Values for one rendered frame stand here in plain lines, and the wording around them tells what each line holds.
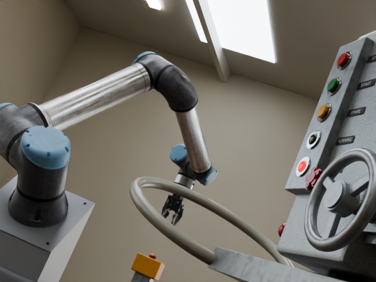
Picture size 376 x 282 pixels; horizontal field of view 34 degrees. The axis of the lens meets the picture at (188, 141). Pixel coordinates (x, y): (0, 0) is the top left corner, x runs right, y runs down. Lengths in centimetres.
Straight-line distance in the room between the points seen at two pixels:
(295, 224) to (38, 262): 108
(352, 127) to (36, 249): 119
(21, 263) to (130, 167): 654
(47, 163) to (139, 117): 679
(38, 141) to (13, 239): 31
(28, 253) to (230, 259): 82
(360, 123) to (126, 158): 756
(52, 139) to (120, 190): 648
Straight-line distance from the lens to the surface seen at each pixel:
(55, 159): 187
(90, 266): 830
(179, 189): 177
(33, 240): 196
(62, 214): 202
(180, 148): 276
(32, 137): 191
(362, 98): 103
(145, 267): 281
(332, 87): 108
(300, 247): 98
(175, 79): 226
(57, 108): 210
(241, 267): 124
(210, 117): 840
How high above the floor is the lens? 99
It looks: 13 degrees up
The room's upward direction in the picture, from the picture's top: 24 degrees clockwise
